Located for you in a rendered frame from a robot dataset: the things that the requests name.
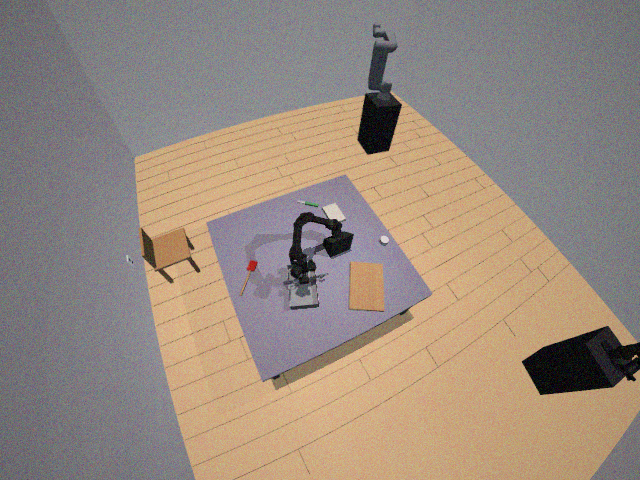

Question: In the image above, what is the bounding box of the beige flat rectangular slab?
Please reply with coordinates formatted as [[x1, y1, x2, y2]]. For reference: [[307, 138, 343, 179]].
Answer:
[[322, 203, 346, 222]]

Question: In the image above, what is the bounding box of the light wooden board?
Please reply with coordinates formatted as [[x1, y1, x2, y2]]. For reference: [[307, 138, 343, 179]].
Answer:
[[349, 262, 384, 312]]

